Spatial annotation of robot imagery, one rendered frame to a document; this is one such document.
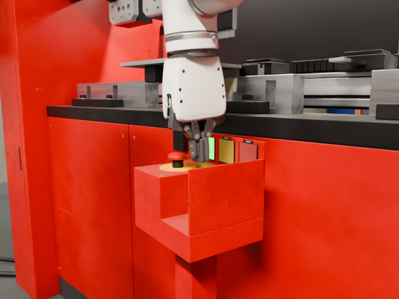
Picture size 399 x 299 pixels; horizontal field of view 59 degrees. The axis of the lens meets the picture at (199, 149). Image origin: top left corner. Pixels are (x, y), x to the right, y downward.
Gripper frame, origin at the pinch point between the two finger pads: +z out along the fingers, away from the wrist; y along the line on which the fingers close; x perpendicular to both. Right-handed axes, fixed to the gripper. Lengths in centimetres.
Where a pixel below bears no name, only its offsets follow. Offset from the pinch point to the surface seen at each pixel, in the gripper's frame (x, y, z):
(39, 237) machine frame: -113, 11, 52
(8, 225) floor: -226, 15, 82
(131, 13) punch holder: -68, -23, -35
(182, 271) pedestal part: -5.1, 2.4, 24.0
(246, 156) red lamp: 1.0, -9.6, 3.0
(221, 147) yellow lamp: -6.3, -9.7, 2.1
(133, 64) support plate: -31.9, -4.4, -16.0
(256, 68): -20.1, -33.6, -13.0
